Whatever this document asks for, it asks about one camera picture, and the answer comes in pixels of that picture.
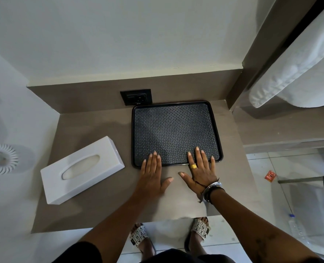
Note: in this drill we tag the person's right hand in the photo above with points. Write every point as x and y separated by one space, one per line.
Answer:
201 176

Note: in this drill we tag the person's left hand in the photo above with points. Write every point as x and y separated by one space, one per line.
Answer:
150 179

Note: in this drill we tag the person's right middle finger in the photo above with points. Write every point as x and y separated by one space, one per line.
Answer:
199 157

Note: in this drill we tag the person's right little finger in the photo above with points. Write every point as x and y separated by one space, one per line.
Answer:
212 164

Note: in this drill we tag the person's left thumb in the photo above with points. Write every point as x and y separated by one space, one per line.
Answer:
167 184

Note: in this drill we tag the person's right thumb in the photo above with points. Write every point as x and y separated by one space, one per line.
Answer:
185 178

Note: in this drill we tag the person's left middle finger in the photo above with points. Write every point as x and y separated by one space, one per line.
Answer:
154 161

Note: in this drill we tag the person's left little finger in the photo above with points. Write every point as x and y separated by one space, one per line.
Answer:
144 166

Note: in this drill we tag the person's right forearm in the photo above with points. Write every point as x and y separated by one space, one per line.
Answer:
255 230

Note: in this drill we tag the person's left forearm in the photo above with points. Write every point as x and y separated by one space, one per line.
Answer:
120 224

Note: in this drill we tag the silver bangle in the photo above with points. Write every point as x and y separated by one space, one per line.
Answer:
212 185

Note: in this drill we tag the black patterned tray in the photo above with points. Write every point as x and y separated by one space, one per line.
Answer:
173 128

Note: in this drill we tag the person's right patterned sandal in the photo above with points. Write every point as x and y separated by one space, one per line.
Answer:
200 228

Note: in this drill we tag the person's patterned sandal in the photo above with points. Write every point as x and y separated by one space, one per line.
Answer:
200 228
138 235

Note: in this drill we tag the orange packet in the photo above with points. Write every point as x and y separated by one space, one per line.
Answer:
270 176

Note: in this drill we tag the person's left patterned sandal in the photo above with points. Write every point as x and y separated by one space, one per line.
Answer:
138 235

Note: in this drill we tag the white tissue box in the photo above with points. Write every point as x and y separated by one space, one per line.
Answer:
79 175

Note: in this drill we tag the clear plastic bottle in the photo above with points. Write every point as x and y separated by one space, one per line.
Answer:
296 227

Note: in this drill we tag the person's black clothing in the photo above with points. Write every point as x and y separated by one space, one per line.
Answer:
77 254

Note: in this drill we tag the white towel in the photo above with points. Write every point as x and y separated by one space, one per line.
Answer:
296 71

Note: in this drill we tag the black wall socket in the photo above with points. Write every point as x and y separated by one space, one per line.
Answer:
136 97

